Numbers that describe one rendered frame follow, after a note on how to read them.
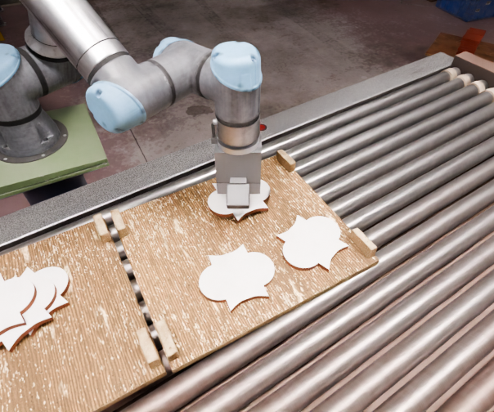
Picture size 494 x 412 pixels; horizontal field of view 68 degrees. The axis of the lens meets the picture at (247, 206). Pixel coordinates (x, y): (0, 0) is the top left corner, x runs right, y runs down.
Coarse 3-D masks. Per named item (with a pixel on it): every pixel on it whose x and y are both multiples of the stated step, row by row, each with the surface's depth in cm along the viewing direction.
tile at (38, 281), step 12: (36, 288) 61; (48, 288) 61; (36, 300) 60; (48, 300) 60; (36, 312) 58; (36, 324) 57; (0, 336) 56; (12, 336) 56; (24, 336) 56; (12, 348) 55
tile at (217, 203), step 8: (216, 184) 78; (264, 184) 78; (216, 192) 76; (264, 192) 76; (208, 200) 75; (216, 200) 75; (224, 200) 75; (256, 200) 75; (264, 200) 75; (216, 208) 73; (224, 208) 73; (232, 208) 73; (240, 208) 73; (256, 208) 73; (264, 208) 74; (224, 216) 73; (240, 216) 72
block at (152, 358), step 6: (138, 330) 56; (144, 330) 56; (138, 336) 55; (144, 336) 55; (144, 342) 54; (150, 342) 54; (144, 348) 54; (150, 348) 54; (144, 354) 53; (150, 354) 53; (156, 354) 53; (150, 360) 53; (156, 360) 53; (150, 366) 53; (156, 366) 54
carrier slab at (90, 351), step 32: (0, 256) 68; (32, 256) 68; (64, 256) 68; (96, 256) 68; (96, 288) 63; (128, 288) 63; (64, 320) 59; (96, 320) 59; (128, 320) 59; (0, 352) 56; (32, 352) 56; (64, 352) 56; (96, 352) 56; (128, 352) 56; (0, 384) 53; (32, 384) 53; (64, 384) 53; (96, 384) 53; (128, 384) 53
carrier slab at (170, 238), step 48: (192, 192) 79; (288, 192) 79; (144, 240) 70; (192, 240) 70; (240, 240) 70; (144, 288) 63; (192, 288) 63; (288, 288) 63; (192, 336) 58; (240, 336) 59
